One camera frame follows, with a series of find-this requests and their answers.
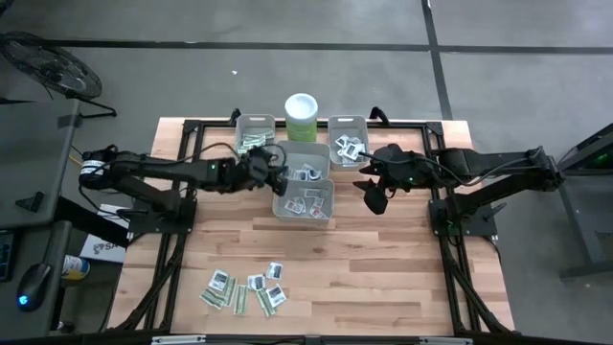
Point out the black wedge-shaped object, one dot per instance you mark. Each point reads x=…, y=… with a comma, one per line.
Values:
x=32, y=201

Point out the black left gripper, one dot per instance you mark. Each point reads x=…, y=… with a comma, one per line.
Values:
x=254, y=170

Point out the dark grey metal cart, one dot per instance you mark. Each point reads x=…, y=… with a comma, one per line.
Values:
x=589, y=225

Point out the grey side table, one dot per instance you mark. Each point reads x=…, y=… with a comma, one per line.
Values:
x=29, y=144

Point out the black keypad device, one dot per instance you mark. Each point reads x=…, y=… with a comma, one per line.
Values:
x=6, y=256

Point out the white and yellow can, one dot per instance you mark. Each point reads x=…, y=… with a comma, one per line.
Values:
x=75, y=267

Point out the white antiseptic towelette packet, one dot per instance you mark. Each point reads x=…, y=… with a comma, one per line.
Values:
x=274, y=270
x=276, y=295
x=352, y=151
x=314, y=174
x=307, y=167
x=219, y=280
x=288, y=170
x=355, y=140
x=342, y=141
x=256, y=282
x=301, y=175

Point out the green wipes canister white lid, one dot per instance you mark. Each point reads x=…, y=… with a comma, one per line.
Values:
x=301, y=108

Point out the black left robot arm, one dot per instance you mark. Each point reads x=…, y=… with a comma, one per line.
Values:
x=143, y=167

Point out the small red and white packet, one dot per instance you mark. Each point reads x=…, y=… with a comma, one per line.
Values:
x=318, y=203
x=301, y=201
x=318, y=213
x=293, y=206

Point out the black floor fan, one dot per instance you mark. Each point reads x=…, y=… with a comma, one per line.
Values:
x=52, y=67

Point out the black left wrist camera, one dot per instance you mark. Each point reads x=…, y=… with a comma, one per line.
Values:
x=280, y=185

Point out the silver mounting bracket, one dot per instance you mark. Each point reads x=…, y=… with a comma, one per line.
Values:
x=177, y=339
x=445, y=341

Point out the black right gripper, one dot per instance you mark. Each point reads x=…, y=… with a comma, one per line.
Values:
x=400, y=167

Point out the white printed cardboard box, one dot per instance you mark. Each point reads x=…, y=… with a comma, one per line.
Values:
x=107, y=249

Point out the black diagonal bar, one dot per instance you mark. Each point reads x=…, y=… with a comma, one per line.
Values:
x=91, y=223

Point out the grey plastic bin with slots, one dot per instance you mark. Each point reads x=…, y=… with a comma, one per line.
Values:
x=348, y=125
x=254, y=122

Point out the black computer mouse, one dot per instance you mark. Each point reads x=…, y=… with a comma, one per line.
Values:
x=34, y=285

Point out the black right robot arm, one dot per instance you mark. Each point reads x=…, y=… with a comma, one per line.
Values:
x=479, y=165

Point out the grey desk top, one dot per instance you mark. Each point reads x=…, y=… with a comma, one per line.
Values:
x=33, y=244

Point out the wide grey plastic bin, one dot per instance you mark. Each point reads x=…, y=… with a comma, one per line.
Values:
x=306, y=153
x=282, y=215

